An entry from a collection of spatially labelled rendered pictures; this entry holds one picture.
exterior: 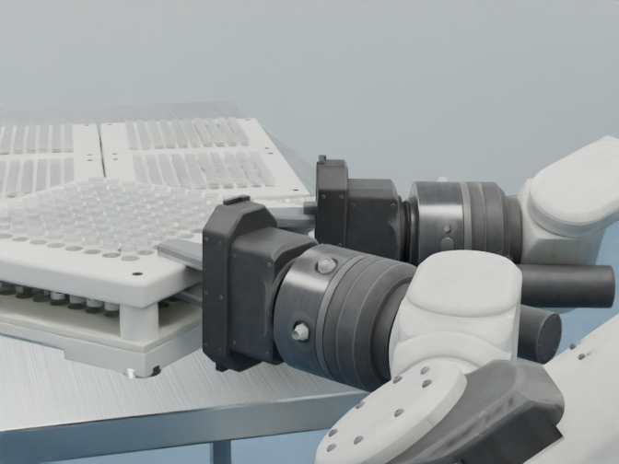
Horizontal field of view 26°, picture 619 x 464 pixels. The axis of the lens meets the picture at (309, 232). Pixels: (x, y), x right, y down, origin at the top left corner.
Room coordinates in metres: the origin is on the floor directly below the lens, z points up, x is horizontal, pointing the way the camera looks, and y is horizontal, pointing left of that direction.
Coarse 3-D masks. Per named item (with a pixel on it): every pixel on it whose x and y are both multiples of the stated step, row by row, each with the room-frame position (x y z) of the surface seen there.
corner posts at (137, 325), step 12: (120, 312) 0.89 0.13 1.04; (132, 312) 0.89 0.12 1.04; (144, 312) 0.89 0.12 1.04; (156, 312) 0.89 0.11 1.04; (120, 324) 0.90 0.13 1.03; (132, 324) 0.89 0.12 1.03; (144, 324) 0.89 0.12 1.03; (156, 324) 0.89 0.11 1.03; (132, 336) 0.89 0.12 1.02; (144, 336) 0.89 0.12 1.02; (156, 336) 0.89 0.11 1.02
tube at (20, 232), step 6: (12, 228) 0.99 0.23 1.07; (18, 228) 0.98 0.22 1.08; (24, 228) 0.99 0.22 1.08; (12, 234) 0.99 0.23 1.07; (18, 234) 0.98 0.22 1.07; (24, 234) 0.99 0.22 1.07; (18, 240) 0.98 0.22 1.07; (24, 240) 0.99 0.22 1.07; (18, 288) 0.98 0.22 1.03; (24, 288) 0.98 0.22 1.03; (30, 288) 0.99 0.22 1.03; (18, 294) 0.98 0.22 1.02; (24, 294) 0.98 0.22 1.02; (30, 294) 0.99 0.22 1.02
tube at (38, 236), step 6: (30, 228) 0.98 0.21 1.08; (36, 228) 0.99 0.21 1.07; (42, 228) 0.99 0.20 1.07; (30, 234) 0.98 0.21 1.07; (36, 234) 0.98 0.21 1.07; (42, 234) 0.98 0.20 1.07; (30, 240) 0.98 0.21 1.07; (36, 240) 0.98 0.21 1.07; (42, 240) 0.98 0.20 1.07; (36, 288) 0.98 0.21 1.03; (36, 294) 0.98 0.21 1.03; (42, 294) 0.98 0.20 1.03; (48, 294) 0.98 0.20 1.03; (36, 300) 0.98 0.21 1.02; (42, 300) 0.98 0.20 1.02; (48, 300) 0.98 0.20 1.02
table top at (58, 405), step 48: (0, 336) 1.28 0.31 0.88; (0, 384) 1.16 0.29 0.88; (48, 384) 1.16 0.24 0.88; (96, 384) 1.16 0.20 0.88; (144, 384) 1.16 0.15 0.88; (192, 384) 1.16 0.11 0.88; (240, 384) 1.16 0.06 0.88; (288, 384) 1.16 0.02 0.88; (336, 384) 1.16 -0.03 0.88; (0, 432) 1.05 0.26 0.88; (48, 432) 1.06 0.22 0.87; (96, 432) 1.07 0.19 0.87; (144, 432) 1.08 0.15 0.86; (192, 432) 1.10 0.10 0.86; (240, 432) 1.11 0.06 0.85; (288, 432) 1.12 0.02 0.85
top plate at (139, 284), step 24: (48, 192) 1.14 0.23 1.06; (0, 240) 0.99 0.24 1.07; (192, 240) 0.98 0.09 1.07; (0, 264) 0.94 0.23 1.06; (24, 264) 0.93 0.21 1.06; (48, 264) 0.92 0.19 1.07; (72, 264) 0.92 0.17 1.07; (96, 264) 0.92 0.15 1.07; (120, 264) 0.92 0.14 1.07; (144, 264) 0.92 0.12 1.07; (168, 264) 0.92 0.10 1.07; (48, 288) 0.92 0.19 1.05; (72, 288) 0.91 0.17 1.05; (96, 288) 0.90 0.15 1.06; (120, 288) 0.89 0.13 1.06; (144, 288) 0.88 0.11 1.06; (168, 288) 0.90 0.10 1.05
